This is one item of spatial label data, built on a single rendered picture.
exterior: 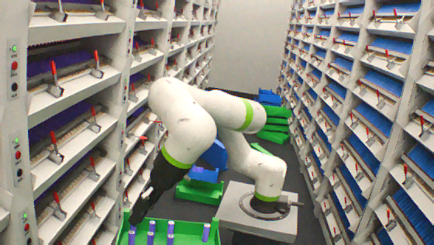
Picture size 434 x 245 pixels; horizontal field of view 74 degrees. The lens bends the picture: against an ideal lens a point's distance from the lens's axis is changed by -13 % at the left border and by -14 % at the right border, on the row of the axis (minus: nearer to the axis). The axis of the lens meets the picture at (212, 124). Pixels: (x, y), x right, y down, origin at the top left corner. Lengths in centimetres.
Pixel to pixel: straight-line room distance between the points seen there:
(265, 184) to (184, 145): 80
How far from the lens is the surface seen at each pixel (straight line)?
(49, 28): 80
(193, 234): 110
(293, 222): 156
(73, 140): 109
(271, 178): 149
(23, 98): 75
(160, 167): 84
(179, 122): 77
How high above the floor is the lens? 116
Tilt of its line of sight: 18 degrees down
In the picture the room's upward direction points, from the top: 9 degrees clockwise
